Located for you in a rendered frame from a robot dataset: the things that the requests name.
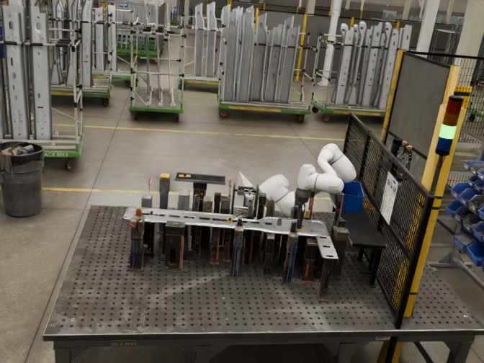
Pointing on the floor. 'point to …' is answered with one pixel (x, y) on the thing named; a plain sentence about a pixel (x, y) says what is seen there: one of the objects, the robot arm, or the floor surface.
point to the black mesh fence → (392, 218)
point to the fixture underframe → (70, 348)
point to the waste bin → (21, 177)
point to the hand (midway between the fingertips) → (299, 222)
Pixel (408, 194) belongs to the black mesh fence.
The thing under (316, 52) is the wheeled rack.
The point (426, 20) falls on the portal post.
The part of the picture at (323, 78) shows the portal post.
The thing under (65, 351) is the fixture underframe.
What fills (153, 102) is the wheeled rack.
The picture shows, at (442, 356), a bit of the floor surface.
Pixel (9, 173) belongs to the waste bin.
